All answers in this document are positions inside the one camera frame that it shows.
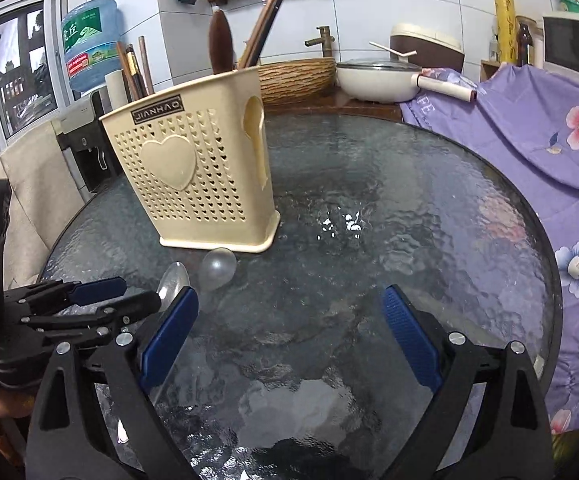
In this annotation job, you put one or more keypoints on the grey water dispenser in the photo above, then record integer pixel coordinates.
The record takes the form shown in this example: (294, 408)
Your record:
(76, 130)

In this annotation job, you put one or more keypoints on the purple floral cloth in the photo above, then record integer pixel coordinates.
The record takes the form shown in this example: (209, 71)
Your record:
(519, 160)

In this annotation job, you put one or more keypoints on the beige plastic utensil holder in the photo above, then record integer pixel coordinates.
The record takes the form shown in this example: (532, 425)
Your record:
(169, 195)

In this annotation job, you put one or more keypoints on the brown wooden spoon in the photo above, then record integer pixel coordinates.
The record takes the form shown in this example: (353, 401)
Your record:
(221, 40)

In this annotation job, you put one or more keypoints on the wooden sink counter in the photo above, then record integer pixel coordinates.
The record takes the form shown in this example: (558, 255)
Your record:
(329, 107)

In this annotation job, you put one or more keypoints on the window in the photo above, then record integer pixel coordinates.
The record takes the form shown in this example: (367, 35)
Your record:
(19, 60)

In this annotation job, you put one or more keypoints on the black chopstick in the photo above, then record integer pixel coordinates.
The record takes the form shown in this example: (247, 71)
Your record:
(274, 15)
(136, 72)

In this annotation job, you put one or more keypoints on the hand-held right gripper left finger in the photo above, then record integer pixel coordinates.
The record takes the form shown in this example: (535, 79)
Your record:
(169, 340)

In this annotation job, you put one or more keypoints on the white pan with glass lid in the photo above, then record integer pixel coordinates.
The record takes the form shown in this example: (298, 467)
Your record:
(369, 87)

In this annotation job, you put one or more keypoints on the oval metal spoon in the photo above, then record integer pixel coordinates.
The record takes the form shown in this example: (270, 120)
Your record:
(173, 280)

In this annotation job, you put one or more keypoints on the blue water jug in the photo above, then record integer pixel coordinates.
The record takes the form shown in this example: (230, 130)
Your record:
(89, 35)

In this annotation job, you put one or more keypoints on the beige cloth cover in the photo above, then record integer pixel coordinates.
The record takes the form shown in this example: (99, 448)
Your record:
(34, 185)

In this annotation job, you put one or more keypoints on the brown and white rice cooker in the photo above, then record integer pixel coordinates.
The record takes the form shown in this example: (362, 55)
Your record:
(434, 50)

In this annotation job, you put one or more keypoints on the yellow roll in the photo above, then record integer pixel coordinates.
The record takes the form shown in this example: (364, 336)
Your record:
(507, 30)

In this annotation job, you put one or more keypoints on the white microwave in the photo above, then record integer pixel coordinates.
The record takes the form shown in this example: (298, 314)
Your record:
(569, 45)

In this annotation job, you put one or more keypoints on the wooden box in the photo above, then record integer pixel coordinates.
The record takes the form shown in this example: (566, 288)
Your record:
(489, 70)

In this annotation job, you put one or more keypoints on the white rice paddle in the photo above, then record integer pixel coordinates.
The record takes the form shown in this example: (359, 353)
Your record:
(394, 51)

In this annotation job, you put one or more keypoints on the bamboo style faucet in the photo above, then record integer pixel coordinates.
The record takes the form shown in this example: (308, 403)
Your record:
(325, 42)

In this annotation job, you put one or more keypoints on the woven pattern basin sink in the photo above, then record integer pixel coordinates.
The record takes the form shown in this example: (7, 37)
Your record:
(294, 82)

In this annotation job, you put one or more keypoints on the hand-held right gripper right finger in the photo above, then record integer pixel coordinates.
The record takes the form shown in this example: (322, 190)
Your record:
(412, 340)

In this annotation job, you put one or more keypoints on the brown glass bottle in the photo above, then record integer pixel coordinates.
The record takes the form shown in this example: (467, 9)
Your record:
(524, 45)

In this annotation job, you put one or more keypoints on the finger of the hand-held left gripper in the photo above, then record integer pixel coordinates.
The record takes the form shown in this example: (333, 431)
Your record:
(134, 305)
(99, 290)

